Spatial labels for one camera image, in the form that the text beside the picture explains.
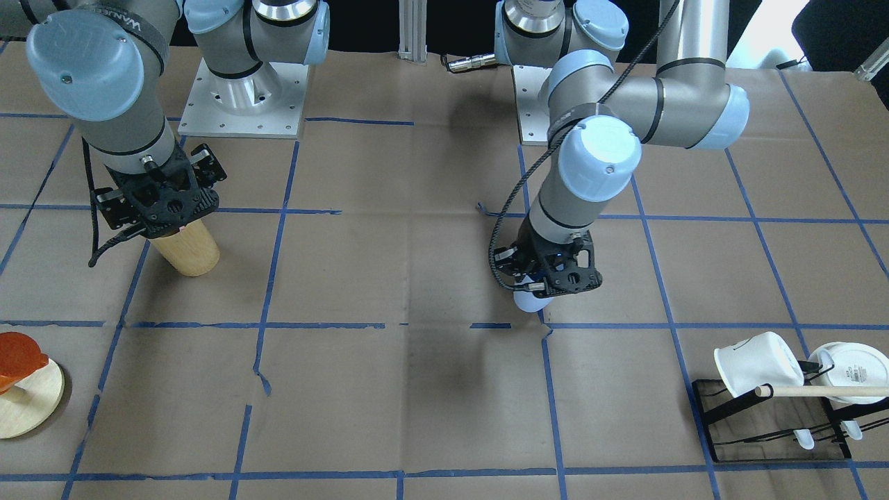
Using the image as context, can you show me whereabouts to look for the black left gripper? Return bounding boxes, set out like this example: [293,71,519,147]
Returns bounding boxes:
[495,230,603,298]

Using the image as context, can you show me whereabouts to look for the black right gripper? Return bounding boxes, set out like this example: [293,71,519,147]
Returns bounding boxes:
[94,144,226,240]

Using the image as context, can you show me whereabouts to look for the light blue plastic cup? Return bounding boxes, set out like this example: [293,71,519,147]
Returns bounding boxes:
[513,291,554,313]

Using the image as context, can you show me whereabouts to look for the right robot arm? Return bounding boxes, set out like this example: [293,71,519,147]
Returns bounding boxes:
[2,1,331,240]

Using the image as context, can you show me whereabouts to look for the bamboo wooden cup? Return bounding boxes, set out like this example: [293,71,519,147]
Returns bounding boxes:
[149,219,220,276]

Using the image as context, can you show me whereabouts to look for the orange cup on stand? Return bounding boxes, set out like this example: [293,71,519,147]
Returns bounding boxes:
[1,331,49,394]

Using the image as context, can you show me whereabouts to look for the white smiley mug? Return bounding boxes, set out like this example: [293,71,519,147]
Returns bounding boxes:
[713,331,804,397]

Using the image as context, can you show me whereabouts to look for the wooden rack dowel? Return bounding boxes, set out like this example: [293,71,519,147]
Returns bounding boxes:
[753,384,888,398]

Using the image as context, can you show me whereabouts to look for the wooden mug tree stand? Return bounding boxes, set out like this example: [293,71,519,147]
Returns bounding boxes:
[1,360,65,440]

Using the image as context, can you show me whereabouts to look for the black wire mug rack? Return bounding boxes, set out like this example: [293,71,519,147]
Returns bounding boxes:
[692,379,851,463]

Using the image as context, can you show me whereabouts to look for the aluminium frame post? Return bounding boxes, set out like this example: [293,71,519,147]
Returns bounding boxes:
[397,0,428,65]

